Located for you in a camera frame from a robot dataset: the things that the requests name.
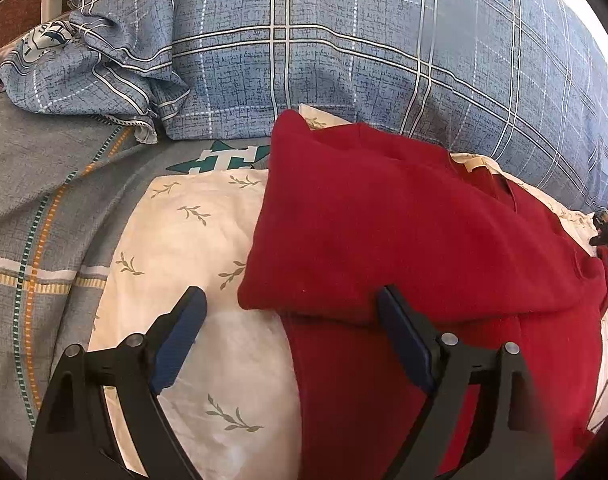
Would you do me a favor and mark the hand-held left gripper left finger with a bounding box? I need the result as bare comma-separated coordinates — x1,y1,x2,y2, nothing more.
26,286,208,480

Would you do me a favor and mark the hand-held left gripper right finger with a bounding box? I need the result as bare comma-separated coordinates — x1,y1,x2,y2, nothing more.
375,285,556,480

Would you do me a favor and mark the red knit garment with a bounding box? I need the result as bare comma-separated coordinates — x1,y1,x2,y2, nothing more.
237,109,608,480

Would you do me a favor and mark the cream leaf-print pillow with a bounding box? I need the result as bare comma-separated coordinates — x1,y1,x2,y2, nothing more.
86,102,608,480

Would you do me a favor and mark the grey striped bed sheet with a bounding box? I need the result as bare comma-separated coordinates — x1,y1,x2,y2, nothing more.
0,92,275,476

